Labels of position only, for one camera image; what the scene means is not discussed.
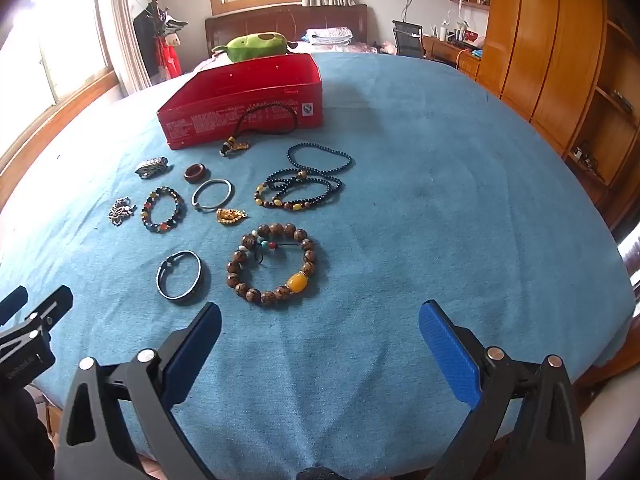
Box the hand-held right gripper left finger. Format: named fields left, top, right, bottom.
left=52, top=301, right=223, bottom=480

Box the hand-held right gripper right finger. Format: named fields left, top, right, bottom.
left=417, top=299, right=587, bottom=480

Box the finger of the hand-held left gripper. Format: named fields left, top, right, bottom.
left=0, top=285, right=75, bottom=347
left=0, top=286, right=29, bottom=327

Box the multicolour bead bracelet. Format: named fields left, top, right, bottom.
left=141, top=186, right=187, bottom=233

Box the thin silver bangle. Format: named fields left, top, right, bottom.
left=191, top=178, right=234, bottom=212

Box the dark bracelet with amber beads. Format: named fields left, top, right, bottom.
left=254, top=170, right=335, bottom=213

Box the black cord pendant necklace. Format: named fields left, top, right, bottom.
left=220, top=104, right=299, bottom=158

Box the black bead necklace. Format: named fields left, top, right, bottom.
left=265, top=143, right=354, bottom=206

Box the red tin box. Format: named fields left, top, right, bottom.
left=156, top=54, right=325, bottom=152

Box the wide dark bangle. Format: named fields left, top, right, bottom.
left=156, top=250, right=203, bottom=306

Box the gold pendant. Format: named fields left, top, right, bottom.
left=216, top=207, right=249, bottom=227

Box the blue tablecloth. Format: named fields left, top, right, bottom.
left=0, top=51, right=638, bottom=476

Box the wooden open shelf unit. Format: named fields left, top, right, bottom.
left=564, top=7, right=640, bottom=216

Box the coat rack with clothes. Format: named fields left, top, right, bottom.
left=132, top=0, right=189, bottom=87

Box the wooden desk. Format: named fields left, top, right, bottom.
left=421, top=34, right=484, bottom=81

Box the white curtain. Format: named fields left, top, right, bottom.
left=106, top=0, right=152, bottom=97

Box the green plush toy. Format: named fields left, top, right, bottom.
left=211, top=31, right=290, bottom=64

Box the black office chair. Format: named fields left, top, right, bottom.
left=392, top=20, right=427, bottom=59

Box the wooden wardrobe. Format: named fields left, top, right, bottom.
left=476, top=0, right=610, bottom=161

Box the folded patterned blanket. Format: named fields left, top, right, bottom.
left=304, top=27, right=356, bottom=47

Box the dark wooden headboard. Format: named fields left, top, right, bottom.
left=204, top=3, right=369, bottom=59

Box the large wooden bead bracelet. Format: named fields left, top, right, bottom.
left=226, top=222, right=317, bottom=310

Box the large wooden frame window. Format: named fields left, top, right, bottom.
left=0, top=0, right=118, bottom=173

